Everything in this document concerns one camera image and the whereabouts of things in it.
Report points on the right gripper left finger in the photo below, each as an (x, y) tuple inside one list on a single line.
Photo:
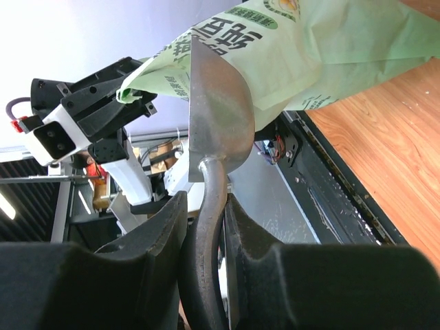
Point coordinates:
[(129, 283)]

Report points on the green cat litter bag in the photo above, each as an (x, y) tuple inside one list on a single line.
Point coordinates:
[(297, 55)]

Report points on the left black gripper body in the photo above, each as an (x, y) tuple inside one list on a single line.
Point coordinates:
[(90, 105)]

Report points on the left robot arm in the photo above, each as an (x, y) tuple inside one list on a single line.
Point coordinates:
[(115, 155)]

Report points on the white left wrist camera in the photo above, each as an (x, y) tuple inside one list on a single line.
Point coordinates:
[(53, 138)]

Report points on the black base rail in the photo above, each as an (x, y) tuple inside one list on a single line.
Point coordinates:
[(334, 201)]

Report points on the metal litter scoop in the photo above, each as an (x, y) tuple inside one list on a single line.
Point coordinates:
[(220, 138)]

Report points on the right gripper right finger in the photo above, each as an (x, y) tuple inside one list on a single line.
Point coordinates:
[(275, 285)]

